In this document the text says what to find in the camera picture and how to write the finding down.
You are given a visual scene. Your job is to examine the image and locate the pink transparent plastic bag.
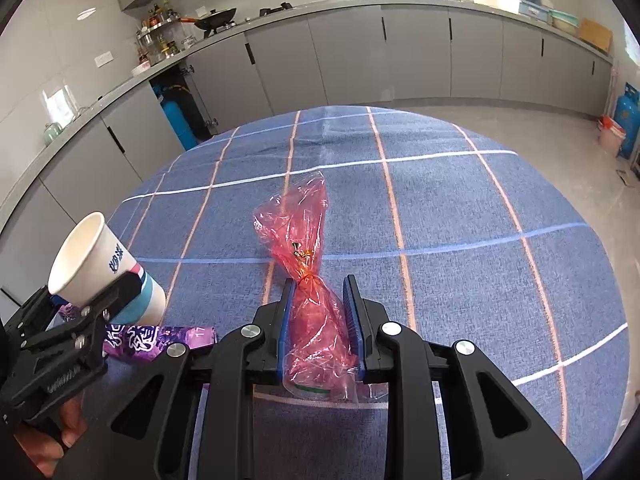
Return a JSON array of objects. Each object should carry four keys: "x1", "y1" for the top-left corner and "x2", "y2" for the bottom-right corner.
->
[{"x1": 254, "y1": 171, "x2": 388, "y2": 403}]

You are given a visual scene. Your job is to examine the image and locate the purple snack wrapper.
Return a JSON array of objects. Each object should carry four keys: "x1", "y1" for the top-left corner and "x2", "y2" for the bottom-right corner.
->
[{"x1": 58, "y1": 303, "x2": 219, "y2": 365}]

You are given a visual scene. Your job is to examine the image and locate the white paper cup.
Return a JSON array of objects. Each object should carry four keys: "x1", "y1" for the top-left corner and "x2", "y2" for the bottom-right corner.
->
[{"x1": 48, "y1": 211, "x2": 166, "y2": 325}]

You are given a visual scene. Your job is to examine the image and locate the person's left hand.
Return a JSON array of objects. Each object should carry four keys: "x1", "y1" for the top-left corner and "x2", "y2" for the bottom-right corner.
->
[{"x1": 14, "y1": 393, "x2": 88, "y2": 478}]

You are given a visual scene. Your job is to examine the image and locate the blue plaid tablecloth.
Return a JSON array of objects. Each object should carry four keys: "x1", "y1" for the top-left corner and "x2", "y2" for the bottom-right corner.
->
[{"x1": 106, "y1": 106, "x2": 629, "y2": 474}]

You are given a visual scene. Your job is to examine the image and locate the blue water bottle in cabinet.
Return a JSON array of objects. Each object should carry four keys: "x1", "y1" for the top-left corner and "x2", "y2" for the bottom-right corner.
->
[{"x1": 160, "y1": 100, "x2": 198, "y2": 151}]

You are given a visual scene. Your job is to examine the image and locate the green ceramic teapot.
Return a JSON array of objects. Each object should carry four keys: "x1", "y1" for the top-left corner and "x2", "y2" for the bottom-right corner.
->
[{"x1": 43, "y1": 122, "x2": 63, "y2": 146}]

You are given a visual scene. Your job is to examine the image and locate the grey lower cabinets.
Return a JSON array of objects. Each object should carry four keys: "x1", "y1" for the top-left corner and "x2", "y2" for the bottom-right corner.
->
[{"x1": 1, "y1": 0, "x2": 613, "y2": 316}]

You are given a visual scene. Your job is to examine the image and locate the pink floor bucket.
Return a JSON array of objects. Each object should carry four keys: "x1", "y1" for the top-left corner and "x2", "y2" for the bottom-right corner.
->
[{"x1": 598, "y1": 116, "x2": 626, "y2": 157}]

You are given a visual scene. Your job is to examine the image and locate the black wok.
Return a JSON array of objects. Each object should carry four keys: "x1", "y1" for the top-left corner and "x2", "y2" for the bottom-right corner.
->
[{"x1": 179, "y1": 8, "x2": 236, "y2": 39}]

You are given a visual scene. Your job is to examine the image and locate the metal spice rack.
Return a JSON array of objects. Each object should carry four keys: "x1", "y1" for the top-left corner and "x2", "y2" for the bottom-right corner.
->
[{"x1": 136, "y1": 0, "x2": 195, "y2": 66}]

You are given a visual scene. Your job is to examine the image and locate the blue gas cylinder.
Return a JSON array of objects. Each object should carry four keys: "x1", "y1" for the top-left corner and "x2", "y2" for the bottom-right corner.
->
[{"x1": 614, "y1": 82, "x2": 640, "y2": 159}]

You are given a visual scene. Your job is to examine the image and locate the blue bread box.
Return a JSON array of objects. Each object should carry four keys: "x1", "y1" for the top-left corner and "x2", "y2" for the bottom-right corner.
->
[{"x1": 518, "y1": 0, "x2": 551, "y2": 23}]

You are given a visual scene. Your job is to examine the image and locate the wooden cutting board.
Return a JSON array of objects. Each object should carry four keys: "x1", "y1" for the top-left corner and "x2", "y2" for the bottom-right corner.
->
[{"x1": 577, "y1": 18, "x2": 613, "y2": 54}]

